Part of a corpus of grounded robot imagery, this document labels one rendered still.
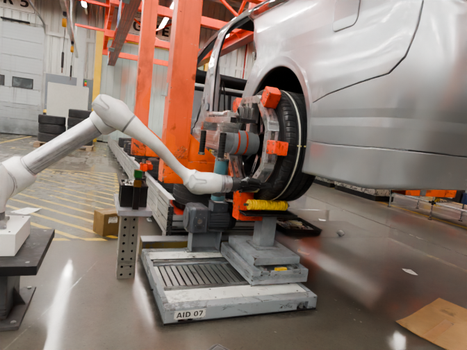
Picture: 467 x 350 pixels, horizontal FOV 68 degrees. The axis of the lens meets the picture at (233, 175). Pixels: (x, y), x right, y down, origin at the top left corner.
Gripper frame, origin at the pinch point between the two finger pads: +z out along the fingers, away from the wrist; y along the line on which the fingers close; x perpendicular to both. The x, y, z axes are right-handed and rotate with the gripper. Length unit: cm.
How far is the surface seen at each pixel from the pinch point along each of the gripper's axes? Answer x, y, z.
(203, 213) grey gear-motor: 12, -50, -19
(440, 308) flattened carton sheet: -68, -21, 108
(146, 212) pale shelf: -3, -24, -59
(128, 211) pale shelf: -3, -24, -68
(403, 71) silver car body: -11, 87, 12
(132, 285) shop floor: -27, -63, -62
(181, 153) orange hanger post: 51, -39, -32
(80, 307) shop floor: -42, -48, -88
